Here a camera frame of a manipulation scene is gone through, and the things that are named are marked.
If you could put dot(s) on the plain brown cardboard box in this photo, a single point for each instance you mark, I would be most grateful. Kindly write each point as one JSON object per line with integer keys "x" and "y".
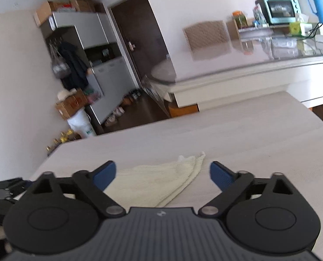
{"x": 85, "y": 5}
{"x": 43, "y": 13}

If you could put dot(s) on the orange-lidded glass jar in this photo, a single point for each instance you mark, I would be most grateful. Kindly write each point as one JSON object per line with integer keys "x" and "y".
{"x": 239, "y": 20}

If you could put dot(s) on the silver door lock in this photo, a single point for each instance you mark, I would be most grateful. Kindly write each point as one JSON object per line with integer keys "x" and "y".
{"x": 131, "y": 45}

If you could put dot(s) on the white glass-topped dining table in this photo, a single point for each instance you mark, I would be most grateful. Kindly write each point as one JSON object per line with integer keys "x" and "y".
{"x": 232, "y": 87}

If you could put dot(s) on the brown shoes pair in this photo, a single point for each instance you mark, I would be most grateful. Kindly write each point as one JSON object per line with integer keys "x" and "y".
{"x": 126, "y": 101}

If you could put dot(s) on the clear plastic container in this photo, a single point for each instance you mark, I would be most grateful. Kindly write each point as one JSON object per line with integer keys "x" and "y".
{"x": 284, "y": 46}

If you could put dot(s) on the dark hanging jacket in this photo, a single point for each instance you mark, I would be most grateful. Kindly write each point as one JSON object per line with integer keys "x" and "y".
{"x": 74, "y": 65}

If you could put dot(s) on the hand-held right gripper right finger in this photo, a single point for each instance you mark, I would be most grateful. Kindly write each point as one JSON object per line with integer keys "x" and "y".
{"x": 220, "y": 176}

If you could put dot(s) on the green tissue box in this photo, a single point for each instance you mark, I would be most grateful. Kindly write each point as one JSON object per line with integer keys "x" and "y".
{"x": 300, "y": 28}

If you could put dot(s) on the beige quilted chair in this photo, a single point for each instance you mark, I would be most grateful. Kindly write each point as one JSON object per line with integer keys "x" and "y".
{"x": 206, "y": 35}

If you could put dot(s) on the dark wooden door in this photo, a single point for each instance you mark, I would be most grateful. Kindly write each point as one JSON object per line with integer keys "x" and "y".
{"x": 139, "y": 32}

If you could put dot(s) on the cream sun hat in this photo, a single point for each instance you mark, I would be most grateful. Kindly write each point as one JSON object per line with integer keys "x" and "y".
{"x": 66, "y": 94}

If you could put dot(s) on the gold-capped bottle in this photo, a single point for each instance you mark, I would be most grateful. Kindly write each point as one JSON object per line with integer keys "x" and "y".
{"x": 55, "y": 142}
{"x": 67, "y": 136}
{"x": 49, "y": 150}

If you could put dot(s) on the small brown cardboard panel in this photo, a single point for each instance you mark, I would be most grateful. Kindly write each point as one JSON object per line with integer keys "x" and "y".
{"x": 232, "y": 30}

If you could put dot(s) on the teal toaster oven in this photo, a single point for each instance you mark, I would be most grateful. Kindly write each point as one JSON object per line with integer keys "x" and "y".
{"x": 279, "y": 9}

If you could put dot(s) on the grey hallway cabinet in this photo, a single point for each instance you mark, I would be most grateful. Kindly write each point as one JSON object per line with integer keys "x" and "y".
{"x": 96, "y": 27}

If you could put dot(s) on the grey tote bag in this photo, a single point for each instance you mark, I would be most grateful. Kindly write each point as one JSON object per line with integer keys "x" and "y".
{"x": 60, "y": 68}

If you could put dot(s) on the white plastic bucket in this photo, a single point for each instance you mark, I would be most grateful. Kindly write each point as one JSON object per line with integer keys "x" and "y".
{"x": 81, "y": 126}

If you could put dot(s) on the printed cardboard box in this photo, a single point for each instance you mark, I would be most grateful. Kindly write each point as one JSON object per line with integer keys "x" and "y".
{"x": 71, "y": 106}

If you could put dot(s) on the blue white snack packet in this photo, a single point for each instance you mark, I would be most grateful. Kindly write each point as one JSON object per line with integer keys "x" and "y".
{"x": 259, "y": 15}

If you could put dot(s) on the black white sneakers pair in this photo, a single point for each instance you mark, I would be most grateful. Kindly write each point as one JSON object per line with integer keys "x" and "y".
{"x": 135, "y": 94}

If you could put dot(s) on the cream terry towel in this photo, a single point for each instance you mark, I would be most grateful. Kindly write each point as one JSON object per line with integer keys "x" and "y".
{"x": 156, "y": 179}

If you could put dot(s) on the white charger block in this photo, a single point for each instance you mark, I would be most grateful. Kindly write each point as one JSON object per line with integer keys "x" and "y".
{"x": 322, "y": 29}

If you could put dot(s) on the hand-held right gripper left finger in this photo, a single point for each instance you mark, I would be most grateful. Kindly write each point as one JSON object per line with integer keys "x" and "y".
{"x": 105, "y": 175}

